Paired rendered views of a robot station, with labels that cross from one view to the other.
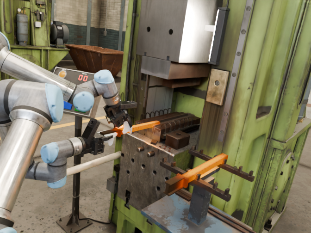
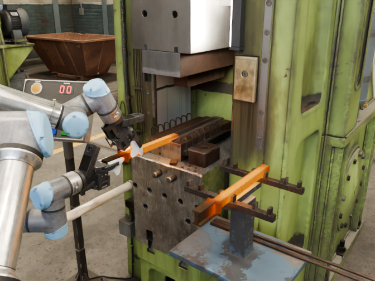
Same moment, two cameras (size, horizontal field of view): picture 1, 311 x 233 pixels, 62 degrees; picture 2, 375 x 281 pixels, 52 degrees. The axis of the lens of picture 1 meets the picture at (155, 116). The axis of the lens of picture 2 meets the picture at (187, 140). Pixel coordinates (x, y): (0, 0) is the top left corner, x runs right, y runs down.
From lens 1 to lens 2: 0.16 m
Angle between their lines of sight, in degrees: 3
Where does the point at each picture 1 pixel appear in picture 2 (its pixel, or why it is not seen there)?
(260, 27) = not seen: outside the picture
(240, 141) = (284, 145)
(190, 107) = (217, 107)
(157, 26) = (155, 9)
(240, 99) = (277, 91)
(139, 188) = (163, 224)
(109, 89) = (106, 103)
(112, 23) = not seen: outside the picture
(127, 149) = (139, 176)
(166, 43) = (171, 29)
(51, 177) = (48, 227)
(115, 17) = not seen: outside the picture
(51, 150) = (43, 192)
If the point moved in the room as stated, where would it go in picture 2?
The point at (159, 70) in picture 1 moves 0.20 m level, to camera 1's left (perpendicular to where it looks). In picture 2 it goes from (167, 67) to (116, 68)
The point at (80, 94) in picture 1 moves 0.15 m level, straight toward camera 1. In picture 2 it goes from (71, 116) to (74, 132)
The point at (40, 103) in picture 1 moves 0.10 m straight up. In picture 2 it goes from (25, 137) to (19, 95)
